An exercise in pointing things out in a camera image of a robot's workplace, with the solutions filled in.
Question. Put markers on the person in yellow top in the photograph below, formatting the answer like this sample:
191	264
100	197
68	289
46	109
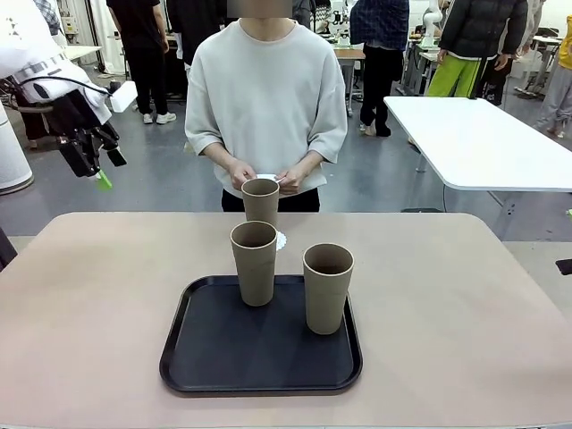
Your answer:
558	89

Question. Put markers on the white cylindrical floor unit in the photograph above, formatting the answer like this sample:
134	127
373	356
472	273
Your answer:
13	152

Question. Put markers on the black plastic serving tray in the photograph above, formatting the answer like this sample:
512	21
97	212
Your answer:
263	353

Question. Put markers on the person in blue checked jacket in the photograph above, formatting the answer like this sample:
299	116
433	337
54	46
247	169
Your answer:
380	67

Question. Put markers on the bystander in black top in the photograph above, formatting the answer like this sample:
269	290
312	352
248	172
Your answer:
196	31

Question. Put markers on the small white background table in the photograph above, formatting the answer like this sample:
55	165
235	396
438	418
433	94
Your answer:
85	51

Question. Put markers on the person's left forearm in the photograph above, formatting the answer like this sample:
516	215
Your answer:
308	163

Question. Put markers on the large white table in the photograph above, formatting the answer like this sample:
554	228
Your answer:
482	143

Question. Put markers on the white scalloped paper coaster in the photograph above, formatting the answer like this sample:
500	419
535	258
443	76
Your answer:
267	176
282	241

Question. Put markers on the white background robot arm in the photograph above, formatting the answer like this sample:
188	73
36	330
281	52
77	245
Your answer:
431	22

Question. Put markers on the person with white sneakers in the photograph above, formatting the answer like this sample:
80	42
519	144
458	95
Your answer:
143	58

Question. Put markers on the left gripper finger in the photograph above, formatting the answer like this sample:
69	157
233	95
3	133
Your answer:
82	154
112	149

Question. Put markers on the person in neon green trousers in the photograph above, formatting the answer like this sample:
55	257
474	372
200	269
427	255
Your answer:
473	36

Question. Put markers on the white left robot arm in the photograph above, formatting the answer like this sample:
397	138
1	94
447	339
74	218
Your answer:
40	58

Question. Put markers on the person in grey sweater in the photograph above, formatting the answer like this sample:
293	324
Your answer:
268	98

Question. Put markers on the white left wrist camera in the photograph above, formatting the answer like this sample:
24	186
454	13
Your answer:
124	95

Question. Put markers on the person's left hand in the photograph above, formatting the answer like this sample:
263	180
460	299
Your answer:
292	181

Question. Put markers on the person's right hand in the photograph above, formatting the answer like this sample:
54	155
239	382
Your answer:
241	174

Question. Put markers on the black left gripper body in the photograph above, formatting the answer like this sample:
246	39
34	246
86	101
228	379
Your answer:
76	116

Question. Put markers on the person in plaid shirt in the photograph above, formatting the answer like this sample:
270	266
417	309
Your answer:
47	15

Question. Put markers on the person's right forearm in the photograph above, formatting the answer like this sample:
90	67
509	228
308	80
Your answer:
221	156

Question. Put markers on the tall beige cup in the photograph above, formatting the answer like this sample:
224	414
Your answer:
260	207
325	304
255	277

